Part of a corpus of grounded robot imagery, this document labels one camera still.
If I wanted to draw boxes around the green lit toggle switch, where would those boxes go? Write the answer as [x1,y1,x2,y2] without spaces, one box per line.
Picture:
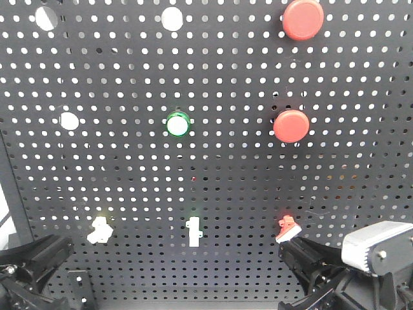
[185,216,203,247]

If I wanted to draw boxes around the green illuminated push button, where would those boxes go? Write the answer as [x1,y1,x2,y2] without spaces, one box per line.
[166,110,191,137]

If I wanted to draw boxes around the yellow lit toggle switch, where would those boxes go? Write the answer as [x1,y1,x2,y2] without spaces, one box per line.
[86,216,114,244]

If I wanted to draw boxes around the upper red push button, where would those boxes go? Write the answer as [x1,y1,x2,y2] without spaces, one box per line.
[282,0,324,41]

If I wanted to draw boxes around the red toggle switch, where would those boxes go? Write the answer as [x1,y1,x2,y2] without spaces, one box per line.
[276,215,302,244]

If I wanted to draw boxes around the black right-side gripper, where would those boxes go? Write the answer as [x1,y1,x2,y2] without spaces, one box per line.
[277,237,412,309]

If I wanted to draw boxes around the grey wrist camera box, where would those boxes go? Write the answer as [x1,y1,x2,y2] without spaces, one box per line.
[341,221,412,276]

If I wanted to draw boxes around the lower red push button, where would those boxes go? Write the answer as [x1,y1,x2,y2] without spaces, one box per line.
[273,110,310,143]

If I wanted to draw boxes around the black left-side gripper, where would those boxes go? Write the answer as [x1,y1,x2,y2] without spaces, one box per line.
[1,234,74,310]

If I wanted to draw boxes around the left black table clamp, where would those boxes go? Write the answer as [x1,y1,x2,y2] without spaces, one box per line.
[68,270,98,310]

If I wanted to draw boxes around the red push button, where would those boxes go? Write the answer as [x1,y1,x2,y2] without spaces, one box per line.
[273,110,310,143]
[282,0,324,41]

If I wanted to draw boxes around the black perforated pegboard panel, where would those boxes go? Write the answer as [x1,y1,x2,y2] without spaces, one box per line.
[1,1,412,309]

